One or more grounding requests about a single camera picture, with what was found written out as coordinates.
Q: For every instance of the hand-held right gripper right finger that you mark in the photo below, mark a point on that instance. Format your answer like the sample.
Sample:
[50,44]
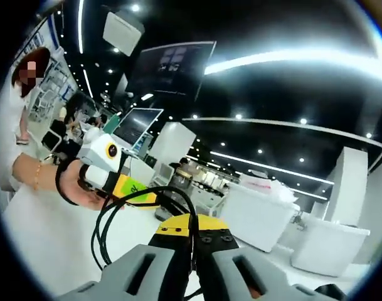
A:
[272,282]

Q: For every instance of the white desktop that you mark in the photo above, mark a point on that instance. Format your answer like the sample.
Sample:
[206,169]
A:
[52,244]

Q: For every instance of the person's left hand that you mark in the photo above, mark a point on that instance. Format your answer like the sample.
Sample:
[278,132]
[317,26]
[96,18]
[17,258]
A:
[74,185]

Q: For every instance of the large dark hanging screen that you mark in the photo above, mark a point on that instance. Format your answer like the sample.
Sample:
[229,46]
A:
[172,69]

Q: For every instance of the person's white-clothed body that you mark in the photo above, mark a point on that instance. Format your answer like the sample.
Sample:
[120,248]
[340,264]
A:
[8,125]

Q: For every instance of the large white storage box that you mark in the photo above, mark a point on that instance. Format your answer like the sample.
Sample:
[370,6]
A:
[256,219]

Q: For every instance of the white-framed display screen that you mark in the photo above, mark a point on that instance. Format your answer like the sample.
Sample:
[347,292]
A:
[137,128]

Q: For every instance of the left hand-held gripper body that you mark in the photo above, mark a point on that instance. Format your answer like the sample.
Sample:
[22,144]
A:
[96,153]

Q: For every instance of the white shelf rack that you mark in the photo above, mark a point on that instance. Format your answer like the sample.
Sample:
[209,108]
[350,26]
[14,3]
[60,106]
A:
[52,91]

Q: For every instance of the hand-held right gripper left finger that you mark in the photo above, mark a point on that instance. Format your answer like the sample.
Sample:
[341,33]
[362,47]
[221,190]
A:
[115,276]

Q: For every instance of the long ceiling light strip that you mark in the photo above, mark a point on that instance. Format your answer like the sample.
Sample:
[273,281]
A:
[288,58]

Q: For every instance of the white ceiling unit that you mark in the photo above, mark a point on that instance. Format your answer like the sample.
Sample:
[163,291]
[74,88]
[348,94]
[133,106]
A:
[123,31]

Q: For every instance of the small white storage box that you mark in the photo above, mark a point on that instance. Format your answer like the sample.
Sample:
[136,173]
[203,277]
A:
[328,247]

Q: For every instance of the white square pillar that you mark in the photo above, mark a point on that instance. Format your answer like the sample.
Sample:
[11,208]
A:
[347,188]

